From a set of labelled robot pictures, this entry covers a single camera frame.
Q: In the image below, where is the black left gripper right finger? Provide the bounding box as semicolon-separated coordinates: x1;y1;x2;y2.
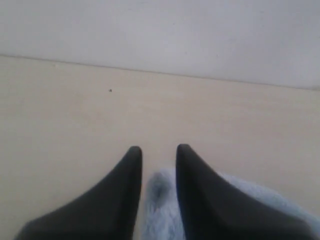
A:
175;144;315;240

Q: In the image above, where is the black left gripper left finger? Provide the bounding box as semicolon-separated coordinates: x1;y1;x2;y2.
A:
15;146;143;240

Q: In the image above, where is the light blue terry towel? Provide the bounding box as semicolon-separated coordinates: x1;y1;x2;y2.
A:
141;167;320;240

